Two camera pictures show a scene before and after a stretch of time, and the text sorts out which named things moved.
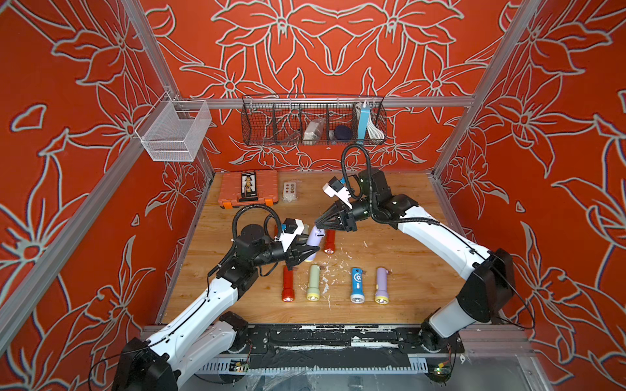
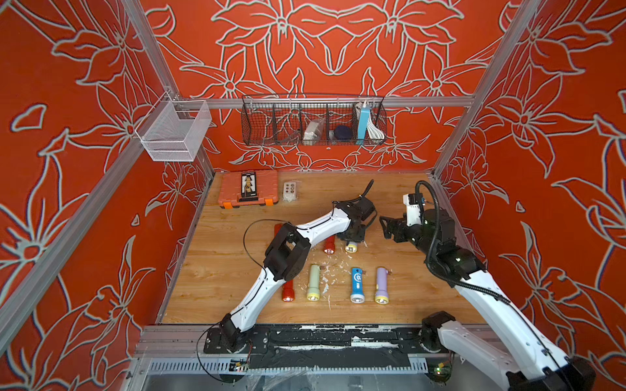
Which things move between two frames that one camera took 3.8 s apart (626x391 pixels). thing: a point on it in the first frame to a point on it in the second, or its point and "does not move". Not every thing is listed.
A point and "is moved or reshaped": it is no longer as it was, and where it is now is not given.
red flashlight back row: [330, 241] does not move
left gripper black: [296, 256] to [360, 238]
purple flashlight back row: [315, 239] is moved or reshaped
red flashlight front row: [288, 293] does not move
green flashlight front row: [313, 293] does not move
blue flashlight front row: [358, 295] does not move
